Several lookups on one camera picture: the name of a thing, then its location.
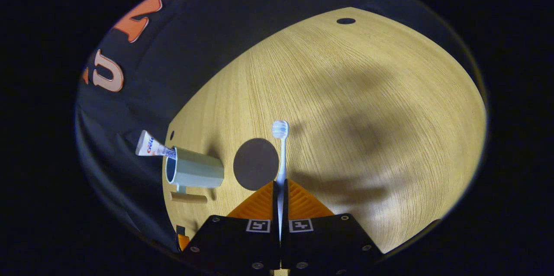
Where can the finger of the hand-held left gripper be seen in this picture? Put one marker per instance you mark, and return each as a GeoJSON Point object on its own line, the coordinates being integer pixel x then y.
{"type": "Point", "coordinates": [182, 241]}

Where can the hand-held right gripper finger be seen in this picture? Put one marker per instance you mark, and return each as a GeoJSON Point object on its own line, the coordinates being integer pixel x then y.
{"type": "Point", "coordinates": [275, 206]}
{"type": "Point", "coordinates": [286, 206]}

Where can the brown round coaster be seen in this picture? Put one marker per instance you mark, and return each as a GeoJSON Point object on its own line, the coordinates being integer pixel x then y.
{"type": "Point", "coordinates": [255, 163]}

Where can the white toothbrush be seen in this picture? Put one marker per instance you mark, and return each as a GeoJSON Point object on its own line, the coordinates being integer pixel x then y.
{"type": "Point", "coordinates": [282, 155]}

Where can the white toothpaste tube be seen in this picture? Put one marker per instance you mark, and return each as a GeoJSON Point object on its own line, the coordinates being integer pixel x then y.
{"type": "Point", "coordinates": [149, 146]}

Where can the wooden desktop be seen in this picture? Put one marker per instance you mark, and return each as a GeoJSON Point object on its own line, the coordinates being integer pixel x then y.
{"type": "Point", "coordinates": [368, 72]}

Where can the black backdrop cloth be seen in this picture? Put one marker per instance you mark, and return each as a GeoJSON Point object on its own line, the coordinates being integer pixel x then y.
{"type": "Point", "coordinates": [194, 29]}

